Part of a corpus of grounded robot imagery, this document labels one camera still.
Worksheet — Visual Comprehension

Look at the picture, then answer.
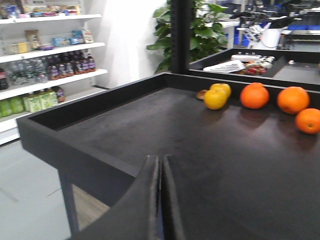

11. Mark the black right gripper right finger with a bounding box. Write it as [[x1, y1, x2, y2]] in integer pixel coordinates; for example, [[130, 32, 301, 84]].
[[161, 154, 186, 240]]

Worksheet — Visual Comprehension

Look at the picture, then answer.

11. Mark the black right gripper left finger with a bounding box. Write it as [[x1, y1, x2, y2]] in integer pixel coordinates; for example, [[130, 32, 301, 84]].
[[71, 155, 161, 240]]

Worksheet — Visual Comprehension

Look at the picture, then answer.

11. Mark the small orange near apples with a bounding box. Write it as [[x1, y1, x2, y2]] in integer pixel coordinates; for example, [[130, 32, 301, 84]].
[[295, 108, 320, 135]]

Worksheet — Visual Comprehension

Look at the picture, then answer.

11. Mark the black wooden fruit display stand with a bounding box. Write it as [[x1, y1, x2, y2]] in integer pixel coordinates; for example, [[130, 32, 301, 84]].
[[17, 49, 320, 240]]

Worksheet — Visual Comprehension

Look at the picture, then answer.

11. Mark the yellow apple front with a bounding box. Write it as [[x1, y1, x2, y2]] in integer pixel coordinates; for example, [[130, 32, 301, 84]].
[[203, 89, 228, 110]]

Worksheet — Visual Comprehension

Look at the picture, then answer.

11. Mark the yellow apple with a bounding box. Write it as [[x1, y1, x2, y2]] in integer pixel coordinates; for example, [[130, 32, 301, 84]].
[[203, 89, 228, 110], [209, 83, 232, 98]]

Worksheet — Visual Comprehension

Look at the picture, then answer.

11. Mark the brown mushroom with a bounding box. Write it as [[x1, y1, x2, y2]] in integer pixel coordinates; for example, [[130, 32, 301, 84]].
[[196, 89, 208, 100]]

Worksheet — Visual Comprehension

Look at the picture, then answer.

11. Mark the yellow apple rear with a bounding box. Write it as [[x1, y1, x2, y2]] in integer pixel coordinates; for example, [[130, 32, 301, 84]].
[[209, 83, 232, 98]]

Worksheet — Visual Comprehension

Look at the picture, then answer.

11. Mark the row of green drink bottles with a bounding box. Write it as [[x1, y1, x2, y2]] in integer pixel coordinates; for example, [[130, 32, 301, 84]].
[[0, 88, 64, 118]]

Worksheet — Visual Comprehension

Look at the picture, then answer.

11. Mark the knobbed orange mandarin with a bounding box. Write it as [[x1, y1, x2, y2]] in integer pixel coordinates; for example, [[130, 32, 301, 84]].
[[240, 82, 270, 110]]

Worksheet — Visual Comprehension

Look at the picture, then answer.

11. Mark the white perforated tray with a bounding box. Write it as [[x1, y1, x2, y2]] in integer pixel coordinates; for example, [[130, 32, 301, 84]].
[[203, 60, 246, 74]]

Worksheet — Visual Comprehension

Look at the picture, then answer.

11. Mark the pile of small red fruits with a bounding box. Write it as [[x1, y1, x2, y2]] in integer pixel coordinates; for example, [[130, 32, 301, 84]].
[[235, 62, 267, 76]]

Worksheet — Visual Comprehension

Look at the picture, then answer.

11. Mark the white supermarket shelf unit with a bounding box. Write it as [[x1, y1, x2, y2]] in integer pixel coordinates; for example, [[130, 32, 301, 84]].
[[0, 0, 107, 144]]

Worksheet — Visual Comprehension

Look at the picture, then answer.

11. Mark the green potted plant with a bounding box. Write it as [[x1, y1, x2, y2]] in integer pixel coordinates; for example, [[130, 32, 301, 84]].
[[146, 0, 228, 73]]

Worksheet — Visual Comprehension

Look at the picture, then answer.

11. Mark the black perforated upright left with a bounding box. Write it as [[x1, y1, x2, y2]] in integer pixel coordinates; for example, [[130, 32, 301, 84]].
[[170, 0, 192, 74]]

